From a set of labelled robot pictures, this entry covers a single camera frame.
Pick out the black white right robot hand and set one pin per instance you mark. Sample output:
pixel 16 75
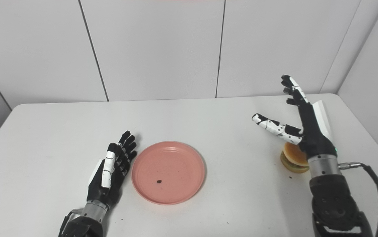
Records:
pixel 310 131

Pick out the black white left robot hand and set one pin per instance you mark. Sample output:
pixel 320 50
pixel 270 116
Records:
pixel 110 184

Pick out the toy hamburger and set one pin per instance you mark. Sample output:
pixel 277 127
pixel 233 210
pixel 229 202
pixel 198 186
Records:
pixel 292 161

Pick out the pink round plate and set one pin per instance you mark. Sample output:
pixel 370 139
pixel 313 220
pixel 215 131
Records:
pixel 172 164

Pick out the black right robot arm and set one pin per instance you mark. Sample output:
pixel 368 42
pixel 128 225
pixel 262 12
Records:
pixel 334 197

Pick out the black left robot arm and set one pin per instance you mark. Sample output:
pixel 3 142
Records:
pixel 83 223

